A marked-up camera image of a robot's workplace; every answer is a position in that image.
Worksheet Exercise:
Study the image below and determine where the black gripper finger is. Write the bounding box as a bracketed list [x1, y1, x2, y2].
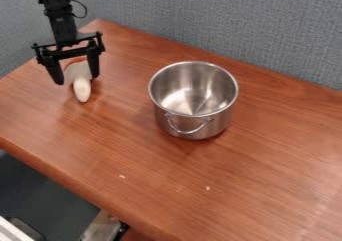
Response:
[44, 56, 64, 85]
[87, 48, 100, 78]

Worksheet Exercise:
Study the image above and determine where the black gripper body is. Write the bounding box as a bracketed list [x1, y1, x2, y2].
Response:
[32, 0, 105, 64]

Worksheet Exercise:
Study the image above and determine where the white toy mushroom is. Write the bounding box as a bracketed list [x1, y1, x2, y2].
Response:
[65, 61, 92, 103]

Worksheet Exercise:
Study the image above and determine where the stainless steel pot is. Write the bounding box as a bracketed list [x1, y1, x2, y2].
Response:
[148, 61, 239, 140]

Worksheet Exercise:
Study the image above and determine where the white and black floor object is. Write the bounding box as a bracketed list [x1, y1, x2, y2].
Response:
[0, 216, 45, 241]

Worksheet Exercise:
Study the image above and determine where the metal table leg bracket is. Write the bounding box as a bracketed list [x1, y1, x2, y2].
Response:
[79, 210, 130, 241]

